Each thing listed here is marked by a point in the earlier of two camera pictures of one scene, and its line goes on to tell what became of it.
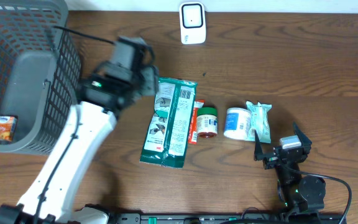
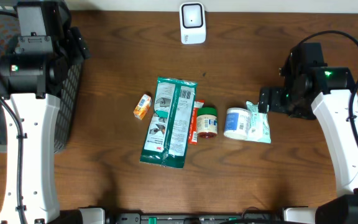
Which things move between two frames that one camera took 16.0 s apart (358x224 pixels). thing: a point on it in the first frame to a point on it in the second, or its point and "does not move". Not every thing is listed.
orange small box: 4,128 to 143,106
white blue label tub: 237,124 does not move
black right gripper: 271,160 to 277,103
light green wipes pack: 260,122 does not move
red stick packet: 192,134 does not move
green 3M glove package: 167,139 does not move
